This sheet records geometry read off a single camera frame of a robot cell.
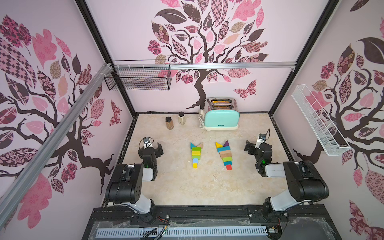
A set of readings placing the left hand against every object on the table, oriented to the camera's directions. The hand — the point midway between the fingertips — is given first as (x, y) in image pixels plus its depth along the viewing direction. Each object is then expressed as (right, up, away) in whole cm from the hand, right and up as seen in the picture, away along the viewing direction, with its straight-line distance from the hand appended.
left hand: (151, 147), depth 94 cm
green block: (+30, -2, +4) cm, 30 cm away
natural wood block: (+49, -4, +4) cm, 49 cm away
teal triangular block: (+26, 0, +6) cm, 27 cm away
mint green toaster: (+47, +23, +9) cm, 53 cm away
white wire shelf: (+96, +8, -20) cm, 99 cm away
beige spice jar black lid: (+18, +20, +15) cm, 31 cm away
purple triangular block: (+50, +1, +6) cm, 51 cm away
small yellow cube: (+28, -11, -4) cm, 31 cm away
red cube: (+49, -12, -4) cm, 51 cm away
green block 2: (+29, -6, +1) cm, 30 cm away
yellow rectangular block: (+29, -4, +2) cm, 29 cm away
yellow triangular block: (+44, 0, +6) cm, 44 cm away
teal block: (+49, -10, -2) cm, 50 cm away
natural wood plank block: (+49, -5, +2) cm, 49 cm away
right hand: (+66, +3, +1) cm, 67 cm away
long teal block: (+51, -1, +6) cm, 52 cm away
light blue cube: (+29, -8, -3) cm, 30 cm away
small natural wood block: (+33, 0, +7) cm, 33 cm away
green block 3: (+50, -8, +1) cm, 50 cm away
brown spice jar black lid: (+10, +16, +10) cm, 21 cm away
